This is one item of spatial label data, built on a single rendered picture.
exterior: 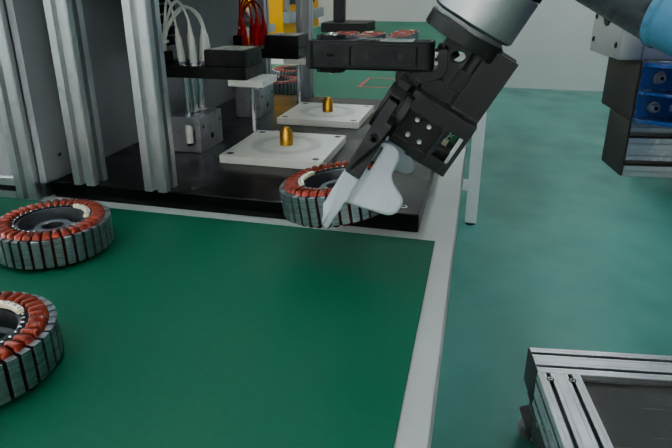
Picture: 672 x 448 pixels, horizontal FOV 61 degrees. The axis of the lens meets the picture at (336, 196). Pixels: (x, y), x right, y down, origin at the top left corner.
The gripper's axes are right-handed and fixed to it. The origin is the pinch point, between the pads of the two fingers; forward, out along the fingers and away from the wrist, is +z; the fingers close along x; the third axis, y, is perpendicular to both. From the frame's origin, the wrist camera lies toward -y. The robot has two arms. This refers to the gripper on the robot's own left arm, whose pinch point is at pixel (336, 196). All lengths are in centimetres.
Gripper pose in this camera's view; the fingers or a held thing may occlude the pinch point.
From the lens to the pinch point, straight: 56.8
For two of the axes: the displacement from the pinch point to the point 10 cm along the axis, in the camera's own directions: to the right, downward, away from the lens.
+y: 8.5, 5.3, -0.1
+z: -4.8, 7.7, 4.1
